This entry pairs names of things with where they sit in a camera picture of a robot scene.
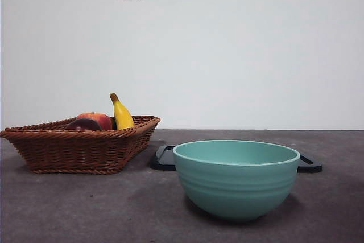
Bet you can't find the red orange peach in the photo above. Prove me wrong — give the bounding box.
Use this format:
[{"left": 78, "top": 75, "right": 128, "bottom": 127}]
[{"left": 76, "top": 112, "right": 114, "bottom": 131}]

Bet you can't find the brown wicker basket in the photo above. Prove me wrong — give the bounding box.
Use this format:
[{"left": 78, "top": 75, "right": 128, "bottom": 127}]
[{"left": 0, "top": 115, "right": 161, "bottom": 175}]

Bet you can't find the teal ribbed bowl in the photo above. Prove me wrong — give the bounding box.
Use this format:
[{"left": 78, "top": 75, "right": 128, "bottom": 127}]
[{"left": 172, "top": 139, "right": 301, "bottom": 222}]

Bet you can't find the dark purple plum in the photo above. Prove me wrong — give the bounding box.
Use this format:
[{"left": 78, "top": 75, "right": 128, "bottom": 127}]
[{"left": 65, "top": 118, "right": 102, "bottom": 131}]

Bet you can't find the yellow banana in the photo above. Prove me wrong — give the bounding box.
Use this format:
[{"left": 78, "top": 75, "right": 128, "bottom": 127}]
[{"left": 109, "top": 92, "right": 135, "bottom": 130}]

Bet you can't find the black rectangular tray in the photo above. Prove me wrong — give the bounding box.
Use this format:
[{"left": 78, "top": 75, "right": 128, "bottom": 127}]
[{"left": 150, "top": 145, "right": 324, "bottom": 173}]

